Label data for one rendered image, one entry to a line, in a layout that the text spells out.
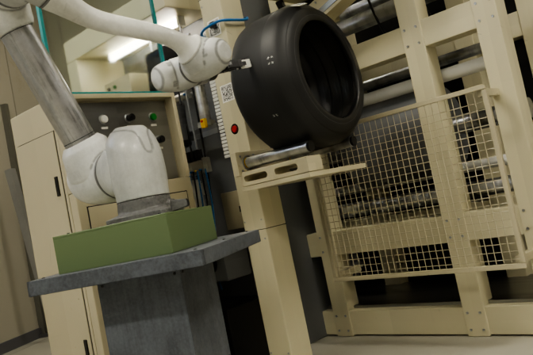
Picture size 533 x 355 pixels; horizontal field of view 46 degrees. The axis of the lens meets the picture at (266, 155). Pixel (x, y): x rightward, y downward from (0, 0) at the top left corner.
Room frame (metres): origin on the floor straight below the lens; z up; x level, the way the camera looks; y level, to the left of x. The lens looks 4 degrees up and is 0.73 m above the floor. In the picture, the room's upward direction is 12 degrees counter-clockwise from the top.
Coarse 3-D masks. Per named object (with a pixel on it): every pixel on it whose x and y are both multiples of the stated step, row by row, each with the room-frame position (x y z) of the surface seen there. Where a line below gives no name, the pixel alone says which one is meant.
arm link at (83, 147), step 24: (0, 24) 1.75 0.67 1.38; (24, 24) 1.78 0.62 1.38; (24, 48) 1.79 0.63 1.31; (24, 72) 1.81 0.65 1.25; (48, 72) 1.82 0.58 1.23; (48, 96) 1.83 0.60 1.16; (72, 96) 1.88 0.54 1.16; (72, 120) 1.86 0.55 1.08; (72, 144) 1.87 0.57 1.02; (96, 144) 1.87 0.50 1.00; (72, 168) 1.88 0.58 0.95; (72, 192) 1.94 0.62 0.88; (96, 192) 1.87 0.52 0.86
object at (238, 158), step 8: (240, 152) 2.54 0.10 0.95; (248, 152) 2.57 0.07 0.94; (256, 152) 2.61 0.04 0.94; (232, 160) 2.53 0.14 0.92; (240, 160) 2.53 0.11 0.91; (280, 160) 2.71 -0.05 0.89; (288, 160) 2.74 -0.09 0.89; (240, 168) 2.52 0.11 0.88; (248, 168) 2.55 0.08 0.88; (256, 168) 2.58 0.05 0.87
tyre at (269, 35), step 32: (256, 32) 2.32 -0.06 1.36; (288, 32) 2.25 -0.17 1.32; (320, 32) 2.62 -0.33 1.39; (256, 64) 2.26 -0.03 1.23; (288, 64) 2.22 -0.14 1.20; (320, 64) 2.73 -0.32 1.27; (352, 64) 2.57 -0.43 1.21; (256, 96) 2.29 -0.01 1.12; (288, 96) 2.23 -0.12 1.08; (320, 96) 2.76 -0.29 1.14; (352, 96) 2.65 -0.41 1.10; (256, 128) 2.37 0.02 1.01; (288, 128) 2.31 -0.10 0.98; (320, 128) 2.32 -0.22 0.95; (352, 128) 2.47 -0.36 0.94
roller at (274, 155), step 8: (296, 144) 2.35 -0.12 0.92; (304, 144) 2.32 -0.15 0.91; (312, 144) 2.33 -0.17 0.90; (264, 152) 2.48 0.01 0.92; (272, 152) 2.43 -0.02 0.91; (280, 152) 2.40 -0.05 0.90; (288, 152) 2.37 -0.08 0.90; (296, 152) 2.35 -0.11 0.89; (304, 152) 2.34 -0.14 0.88; (248, 160) 2.52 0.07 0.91; (256, 160) 2.49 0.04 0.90; (264, 160) 2.47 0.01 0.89; (272, 160) 2.45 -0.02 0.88
